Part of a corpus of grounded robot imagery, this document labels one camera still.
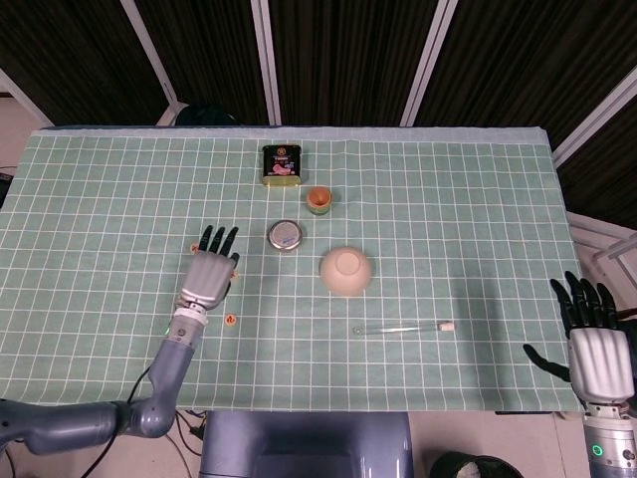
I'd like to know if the black cable bundle with plug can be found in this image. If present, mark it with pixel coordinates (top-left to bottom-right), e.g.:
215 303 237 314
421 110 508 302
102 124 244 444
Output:
173 410 208 454

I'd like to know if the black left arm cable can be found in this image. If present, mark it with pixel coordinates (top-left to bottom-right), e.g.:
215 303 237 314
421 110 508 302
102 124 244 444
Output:
126 366 156 405

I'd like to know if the white partition frame bar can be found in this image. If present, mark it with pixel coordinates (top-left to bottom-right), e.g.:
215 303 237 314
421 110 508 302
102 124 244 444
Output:
551 64 637 166
118 0 180 125
251 0 283 125
0 67 54 128
400 0 459 126

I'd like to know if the round metal tin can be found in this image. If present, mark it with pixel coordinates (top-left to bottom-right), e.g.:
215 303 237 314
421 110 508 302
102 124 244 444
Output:
267 219 306 253

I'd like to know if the glass test tube white stopper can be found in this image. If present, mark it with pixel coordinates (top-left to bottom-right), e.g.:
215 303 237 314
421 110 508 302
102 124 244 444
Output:
352 321 457 338

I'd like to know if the beige upturned bowl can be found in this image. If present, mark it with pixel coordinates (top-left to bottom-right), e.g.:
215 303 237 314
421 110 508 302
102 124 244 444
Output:
318 246 374 298

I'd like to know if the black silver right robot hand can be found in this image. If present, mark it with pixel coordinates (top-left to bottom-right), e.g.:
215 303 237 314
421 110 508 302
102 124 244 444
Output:
522 271 634 407

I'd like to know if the white metal frame rack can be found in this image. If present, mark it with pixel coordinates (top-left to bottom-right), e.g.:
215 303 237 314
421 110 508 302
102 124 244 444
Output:
566 211 637 288

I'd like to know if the small orange jar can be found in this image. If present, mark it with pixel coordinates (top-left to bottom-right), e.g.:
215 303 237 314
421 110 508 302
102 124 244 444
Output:
306 185 333 217

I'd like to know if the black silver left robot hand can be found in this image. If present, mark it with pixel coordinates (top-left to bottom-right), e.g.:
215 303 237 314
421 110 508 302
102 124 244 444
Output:
177 225 242 313

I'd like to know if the black waste bin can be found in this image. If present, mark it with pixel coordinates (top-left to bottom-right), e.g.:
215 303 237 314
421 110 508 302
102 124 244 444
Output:
430 451 524 478

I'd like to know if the black luncheon meat tin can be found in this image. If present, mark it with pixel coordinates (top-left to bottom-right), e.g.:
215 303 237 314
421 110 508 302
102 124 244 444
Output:
261 143 304 189

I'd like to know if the green checked tablecloth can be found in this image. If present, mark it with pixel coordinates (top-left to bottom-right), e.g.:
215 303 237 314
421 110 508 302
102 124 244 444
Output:
0 124 586 414

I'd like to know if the black chair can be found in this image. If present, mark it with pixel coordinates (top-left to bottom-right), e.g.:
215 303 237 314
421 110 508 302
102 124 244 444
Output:
174 103 240 126

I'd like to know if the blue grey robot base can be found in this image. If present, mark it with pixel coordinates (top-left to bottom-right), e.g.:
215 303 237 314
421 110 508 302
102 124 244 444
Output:
199 410 414 478

